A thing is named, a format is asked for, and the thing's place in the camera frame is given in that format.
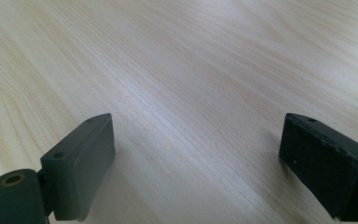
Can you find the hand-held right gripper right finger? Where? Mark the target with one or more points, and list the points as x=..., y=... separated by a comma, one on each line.
x=323, y=158

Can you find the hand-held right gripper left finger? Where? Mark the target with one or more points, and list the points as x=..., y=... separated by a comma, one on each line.
x=77, y=168

